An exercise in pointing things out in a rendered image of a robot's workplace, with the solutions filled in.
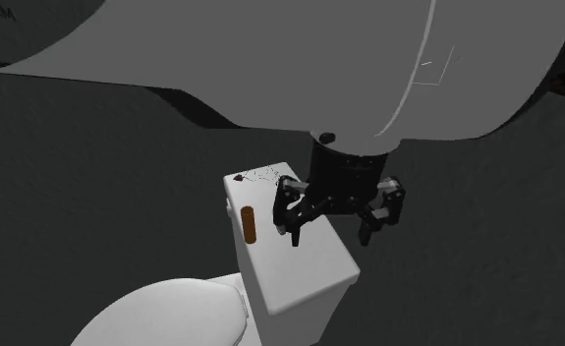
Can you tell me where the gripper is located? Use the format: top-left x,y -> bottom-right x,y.
271,139 -> 407,249

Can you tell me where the white toilet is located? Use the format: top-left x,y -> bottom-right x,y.
69,161 -> 362,346

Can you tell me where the orange-brown cylinder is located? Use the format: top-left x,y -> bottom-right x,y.
239,204 -> 257,245

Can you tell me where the thin necklace with red pendant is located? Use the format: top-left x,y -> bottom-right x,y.
232,164 -> 284,189

